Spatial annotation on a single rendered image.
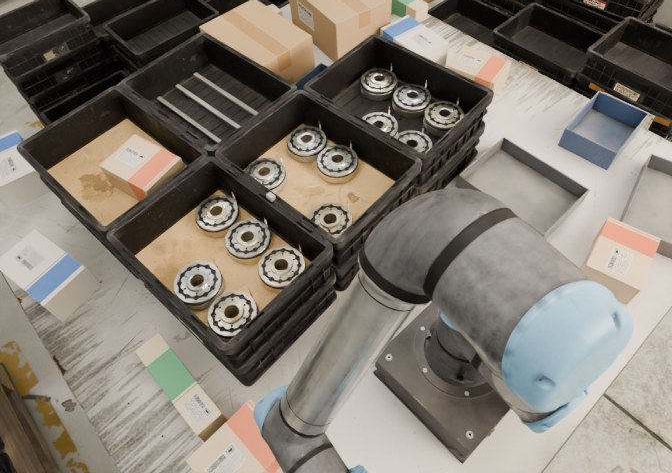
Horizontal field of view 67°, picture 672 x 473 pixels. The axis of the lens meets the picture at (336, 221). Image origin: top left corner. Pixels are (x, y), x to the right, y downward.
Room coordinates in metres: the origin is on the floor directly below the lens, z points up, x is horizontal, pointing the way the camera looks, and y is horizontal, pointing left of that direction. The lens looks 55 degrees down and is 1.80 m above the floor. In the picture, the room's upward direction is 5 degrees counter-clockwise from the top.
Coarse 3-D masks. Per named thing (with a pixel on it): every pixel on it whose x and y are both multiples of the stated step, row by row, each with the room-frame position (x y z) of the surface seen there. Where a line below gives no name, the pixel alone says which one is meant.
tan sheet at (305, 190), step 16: (288, 160) 0.88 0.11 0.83; (288, 176) 0.83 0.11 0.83; (304, 176) 0.83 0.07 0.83; (368, 176) 0.81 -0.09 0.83; (384, 176) 0.80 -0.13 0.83; (288, 192) 0.78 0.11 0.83; (304, 192) 0.77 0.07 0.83; (320, 192) 0.77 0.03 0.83; (336, 192) 0.77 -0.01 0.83; (352, 192) 0.76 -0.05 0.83; (368, 192) 0.76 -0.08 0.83; (384, 192) 0.75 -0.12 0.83; (304, 208) 0.73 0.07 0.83; (352, 208) 0.71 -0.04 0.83
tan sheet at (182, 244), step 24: (216, 192) 0.80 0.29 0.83; (192, 216) 0.73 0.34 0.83; (168, 240) 0.67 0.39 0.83; (192, 240) 0.66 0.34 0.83; (216, 240) 0.66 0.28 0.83; (144, 264) 0.61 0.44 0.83; (168, 264) 0.60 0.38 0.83; (240, 264) 0.59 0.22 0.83; (168, 288) 0.54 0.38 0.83; (240, 288) 0.52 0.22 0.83; (264, 288) 0.52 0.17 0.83
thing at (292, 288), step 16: (208, 160) 0.81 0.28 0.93; (240, 176) 0.76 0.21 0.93; (160, 192) 0.73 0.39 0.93; (256, 192) 0.71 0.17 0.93; (144, 208) 0.69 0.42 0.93; (304, 224) 0.61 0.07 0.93; (112, 240) 0.61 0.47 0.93; (320, 240) 0.57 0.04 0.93; (128, 256) 0.57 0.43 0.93; (320, 256) 0.53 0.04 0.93; (144, 272) 0.53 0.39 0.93; (304, 272) 0.50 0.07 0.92; (160, 288) 0.49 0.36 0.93; (288, 288) 0.46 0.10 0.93; (176, 304) 0.45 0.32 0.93; (272, 304) 0.43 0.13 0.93; (192, 320) 0.41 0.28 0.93; (256, 320) 0.40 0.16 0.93; (208, 336) 0.38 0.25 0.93; (240, 336) 0.37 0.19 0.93; (224, 352) 0.35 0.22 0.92
